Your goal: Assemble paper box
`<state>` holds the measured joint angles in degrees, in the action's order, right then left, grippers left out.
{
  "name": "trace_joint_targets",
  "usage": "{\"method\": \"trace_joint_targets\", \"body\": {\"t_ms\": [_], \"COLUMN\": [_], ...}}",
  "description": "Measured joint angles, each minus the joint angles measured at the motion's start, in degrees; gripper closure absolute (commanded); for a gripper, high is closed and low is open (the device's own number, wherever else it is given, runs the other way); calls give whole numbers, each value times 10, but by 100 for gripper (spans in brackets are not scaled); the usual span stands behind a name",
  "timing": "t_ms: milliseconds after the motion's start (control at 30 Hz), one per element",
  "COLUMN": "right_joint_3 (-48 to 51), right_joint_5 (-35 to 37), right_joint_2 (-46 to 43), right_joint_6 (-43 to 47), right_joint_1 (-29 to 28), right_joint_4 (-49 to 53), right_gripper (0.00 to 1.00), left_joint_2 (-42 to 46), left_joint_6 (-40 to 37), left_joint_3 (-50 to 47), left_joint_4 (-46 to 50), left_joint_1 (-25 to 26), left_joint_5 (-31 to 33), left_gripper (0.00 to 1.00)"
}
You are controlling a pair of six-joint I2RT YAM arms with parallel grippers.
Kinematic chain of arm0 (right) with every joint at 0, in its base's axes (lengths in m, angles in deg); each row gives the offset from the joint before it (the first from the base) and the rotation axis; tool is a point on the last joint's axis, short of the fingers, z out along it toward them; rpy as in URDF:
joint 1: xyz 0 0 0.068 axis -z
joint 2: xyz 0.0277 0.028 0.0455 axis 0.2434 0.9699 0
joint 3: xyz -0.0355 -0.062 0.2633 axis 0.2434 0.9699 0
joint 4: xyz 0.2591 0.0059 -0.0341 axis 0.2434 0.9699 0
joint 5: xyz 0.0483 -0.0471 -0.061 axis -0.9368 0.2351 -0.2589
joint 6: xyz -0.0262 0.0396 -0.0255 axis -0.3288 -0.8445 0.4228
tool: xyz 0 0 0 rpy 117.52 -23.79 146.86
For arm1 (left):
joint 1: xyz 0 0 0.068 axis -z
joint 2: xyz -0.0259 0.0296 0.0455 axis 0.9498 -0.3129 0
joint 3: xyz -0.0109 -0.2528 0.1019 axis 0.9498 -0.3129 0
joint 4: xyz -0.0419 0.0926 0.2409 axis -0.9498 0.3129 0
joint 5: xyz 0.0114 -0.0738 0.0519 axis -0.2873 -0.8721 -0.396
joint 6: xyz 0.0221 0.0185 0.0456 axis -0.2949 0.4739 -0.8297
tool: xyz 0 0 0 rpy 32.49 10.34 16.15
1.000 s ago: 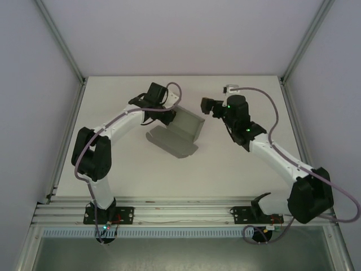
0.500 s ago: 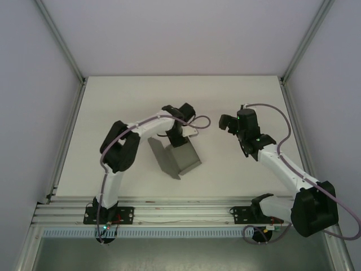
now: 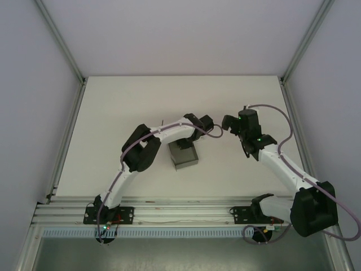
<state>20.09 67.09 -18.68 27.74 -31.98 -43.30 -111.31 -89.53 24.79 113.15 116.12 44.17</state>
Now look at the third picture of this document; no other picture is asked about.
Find grey paper box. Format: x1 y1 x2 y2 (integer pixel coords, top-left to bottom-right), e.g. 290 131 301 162
166 141 200 172

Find grey metal sheet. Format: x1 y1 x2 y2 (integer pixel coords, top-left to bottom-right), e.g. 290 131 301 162
27 236 335 271

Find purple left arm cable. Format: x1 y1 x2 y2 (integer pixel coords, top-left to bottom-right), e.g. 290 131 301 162
95 123 223 245

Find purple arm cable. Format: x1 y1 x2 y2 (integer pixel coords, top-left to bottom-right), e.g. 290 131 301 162
243 103 361 245
95 123 223 245

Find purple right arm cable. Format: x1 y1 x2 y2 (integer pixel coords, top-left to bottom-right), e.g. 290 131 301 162
243 103 361 245

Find aluminium side rail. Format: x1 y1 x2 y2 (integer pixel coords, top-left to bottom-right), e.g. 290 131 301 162
45 78 87 204
279 78 322 204

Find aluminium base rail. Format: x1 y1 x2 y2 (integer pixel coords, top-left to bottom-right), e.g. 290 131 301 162
32 196 338 226

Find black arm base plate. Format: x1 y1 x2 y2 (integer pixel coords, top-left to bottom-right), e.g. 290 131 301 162
83 206 135 225
230 206 283 225

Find slotted grey cable duct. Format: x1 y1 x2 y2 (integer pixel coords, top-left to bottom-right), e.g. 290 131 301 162
41 228 273 238

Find aluminium frame post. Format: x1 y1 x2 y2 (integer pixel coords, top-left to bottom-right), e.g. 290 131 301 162
34 0 87 85
280 0 336 84
323 222 358 271
15 222 43 271

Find black cable grommet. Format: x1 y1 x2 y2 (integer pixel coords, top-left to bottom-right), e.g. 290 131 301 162
250 225 273 245
95 236 116 246

